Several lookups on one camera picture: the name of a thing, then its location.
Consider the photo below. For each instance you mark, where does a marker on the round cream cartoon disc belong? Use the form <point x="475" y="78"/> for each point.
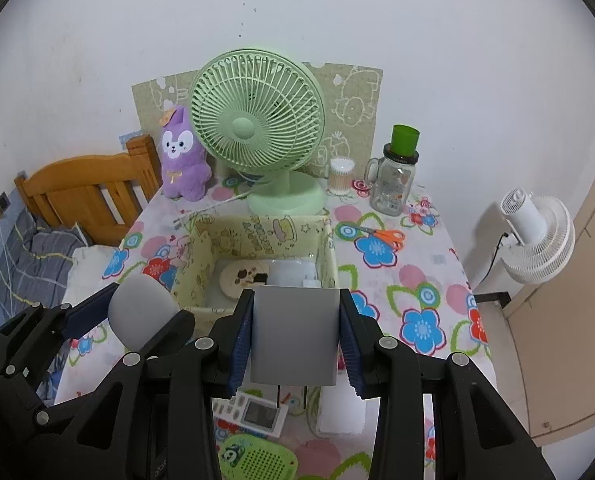
<point x="240" y="277"/>

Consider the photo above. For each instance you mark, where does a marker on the grey plaid blanket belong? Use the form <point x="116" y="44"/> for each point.
<point x="32" y="260"/>

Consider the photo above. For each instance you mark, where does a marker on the purple plush rabbit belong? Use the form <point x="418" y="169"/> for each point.
<point x="182" y="160"/>

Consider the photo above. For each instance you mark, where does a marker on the clear cotton swab container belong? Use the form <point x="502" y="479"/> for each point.
<point x="341" y="177"/>

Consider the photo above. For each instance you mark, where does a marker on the beige wooden door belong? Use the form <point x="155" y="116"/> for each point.
<point x="577" y="335"/>

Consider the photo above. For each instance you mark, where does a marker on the white round case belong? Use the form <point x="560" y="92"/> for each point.
<point x="137" y="305"/>

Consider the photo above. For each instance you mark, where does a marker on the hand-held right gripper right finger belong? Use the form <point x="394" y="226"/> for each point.
<point x="351" y="347"/>

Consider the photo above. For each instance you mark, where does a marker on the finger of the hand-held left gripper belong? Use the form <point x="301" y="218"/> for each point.
<point x="90" y="312"/>
<point x="170" y="330"/>

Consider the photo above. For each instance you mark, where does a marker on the grey-white power adapter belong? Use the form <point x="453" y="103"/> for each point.
<point x="295" y="335"/>

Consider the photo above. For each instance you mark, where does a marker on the floral tablecloth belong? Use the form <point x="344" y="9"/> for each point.
<point x="412" y="280"/>

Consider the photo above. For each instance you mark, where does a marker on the small white plug adapter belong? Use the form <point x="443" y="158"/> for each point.
<point x="311" y="281"/>

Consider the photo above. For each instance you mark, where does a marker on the green table fan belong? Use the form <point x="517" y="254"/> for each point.
<point x="242" y="125"/>

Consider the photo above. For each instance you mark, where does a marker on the green panda speaker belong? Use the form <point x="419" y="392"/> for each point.
<point x="262" y="460"/>

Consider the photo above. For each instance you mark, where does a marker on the white rectangular box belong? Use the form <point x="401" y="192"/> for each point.
<point x="342" y="410"/>

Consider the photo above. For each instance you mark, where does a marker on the blue patterned bedsheet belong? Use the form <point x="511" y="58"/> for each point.
<point x="52" y="385"/>

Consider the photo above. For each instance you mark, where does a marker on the white remote control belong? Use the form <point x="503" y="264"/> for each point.
<point x="260" y="412"/>

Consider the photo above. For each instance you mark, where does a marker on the yellow cartoon-print box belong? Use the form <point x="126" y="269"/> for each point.
<point x="257" y="234"/>

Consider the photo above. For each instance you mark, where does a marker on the dark wall socket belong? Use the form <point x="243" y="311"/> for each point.
<point x="1" y="201"/>

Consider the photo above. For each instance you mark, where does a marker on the glass jar with green lid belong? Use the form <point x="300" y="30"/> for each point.
<point x="392" y="185"/>

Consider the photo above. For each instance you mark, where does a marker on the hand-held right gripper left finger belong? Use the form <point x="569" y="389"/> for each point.
<point x="241" y="345"/>

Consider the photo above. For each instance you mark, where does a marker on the white standing fan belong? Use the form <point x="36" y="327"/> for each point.
<point x="537" y="240"/>

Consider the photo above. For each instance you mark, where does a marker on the white pillow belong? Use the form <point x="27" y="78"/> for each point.
<point x="90" y="262"/>

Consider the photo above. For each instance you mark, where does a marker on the wooden bed headboard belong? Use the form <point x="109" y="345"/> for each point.
<point x="87" y="185"/>

